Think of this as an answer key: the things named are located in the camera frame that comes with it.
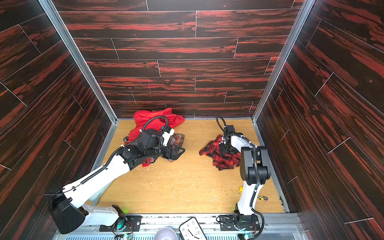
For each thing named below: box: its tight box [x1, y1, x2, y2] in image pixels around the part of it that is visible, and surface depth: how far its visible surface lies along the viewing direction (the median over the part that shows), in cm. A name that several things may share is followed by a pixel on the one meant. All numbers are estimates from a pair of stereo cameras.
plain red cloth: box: [125, 107, 186, 145], surface depth 109 cm
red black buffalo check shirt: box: [199, 134, 242, 171], surface depth 96 cm
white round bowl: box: [153, 227, 178, 240], surface depth 70 cm
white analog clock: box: [179, 217, 208, 240], surface depth 71 cm
